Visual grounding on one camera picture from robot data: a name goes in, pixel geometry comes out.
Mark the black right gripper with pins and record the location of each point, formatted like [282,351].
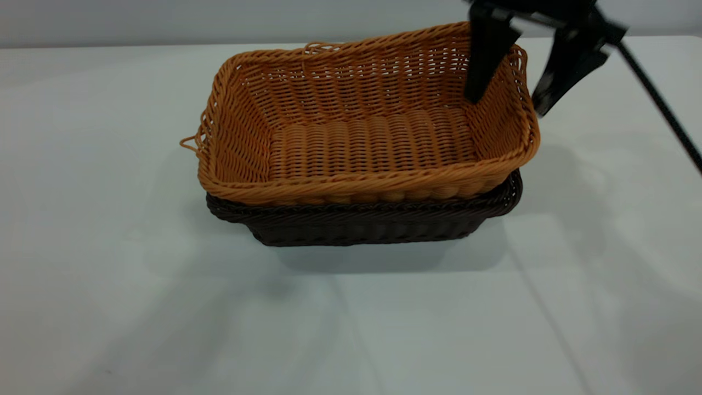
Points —
[554,11]

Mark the orange woven wicker basket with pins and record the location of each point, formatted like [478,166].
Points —
[373,137]

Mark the black woven wicker basket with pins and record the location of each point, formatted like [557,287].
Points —
[356,225]

